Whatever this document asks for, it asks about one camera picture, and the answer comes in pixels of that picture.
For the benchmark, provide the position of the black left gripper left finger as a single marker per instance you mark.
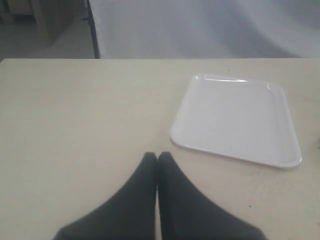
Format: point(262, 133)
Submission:
point(128, 215)

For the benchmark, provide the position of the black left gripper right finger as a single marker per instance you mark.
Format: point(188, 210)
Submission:
point(187, 214)

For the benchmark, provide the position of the white rectangular plastic tray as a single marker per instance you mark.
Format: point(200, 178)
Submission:
point(242, 119)

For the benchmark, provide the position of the white backdrop cloth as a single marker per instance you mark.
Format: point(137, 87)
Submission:
point(206, 29)

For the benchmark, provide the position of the black backdrop stand pole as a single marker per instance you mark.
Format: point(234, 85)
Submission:
point(92, 27)

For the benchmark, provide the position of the beige wooden furniture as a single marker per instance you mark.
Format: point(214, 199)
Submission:
point(52, 17)

